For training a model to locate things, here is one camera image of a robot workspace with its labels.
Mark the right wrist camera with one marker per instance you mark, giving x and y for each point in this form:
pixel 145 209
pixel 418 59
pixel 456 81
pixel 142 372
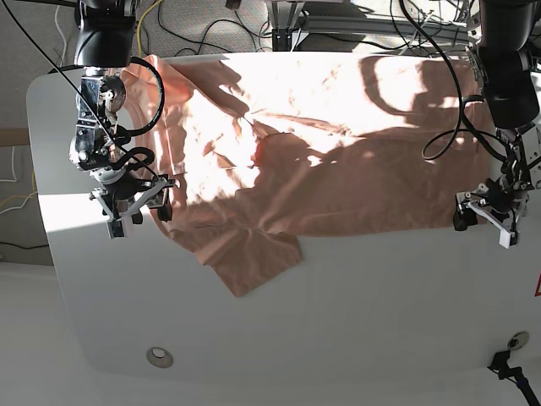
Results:
pixel 120 228

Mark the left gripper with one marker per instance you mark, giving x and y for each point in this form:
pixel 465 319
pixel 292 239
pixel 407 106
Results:
pixel 501 204

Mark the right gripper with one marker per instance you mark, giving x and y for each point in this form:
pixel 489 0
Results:
pixel 126 197

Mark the aluminium frame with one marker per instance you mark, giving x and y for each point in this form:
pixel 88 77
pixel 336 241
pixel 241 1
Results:
pixel 285 16

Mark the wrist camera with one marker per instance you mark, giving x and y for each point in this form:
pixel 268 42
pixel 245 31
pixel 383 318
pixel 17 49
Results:
pixel 508 238
pixel 120 228

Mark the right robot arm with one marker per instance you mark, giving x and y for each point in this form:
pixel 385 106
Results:
pixel 104 48

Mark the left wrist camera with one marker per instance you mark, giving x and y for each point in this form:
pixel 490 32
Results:
pixel 508 238

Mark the metal table grommet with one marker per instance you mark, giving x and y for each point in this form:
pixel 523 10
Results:
pixel 159 357
pixel 518 340

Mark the salmon pink T-shirt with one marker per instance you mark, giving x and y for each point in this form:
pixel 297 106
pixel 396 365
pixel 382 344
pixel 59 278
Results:
pixel 270 150

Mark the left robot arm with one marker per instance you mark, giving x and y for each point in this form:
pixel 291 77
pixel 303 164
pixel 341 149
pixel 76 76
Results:
pixel 502 64

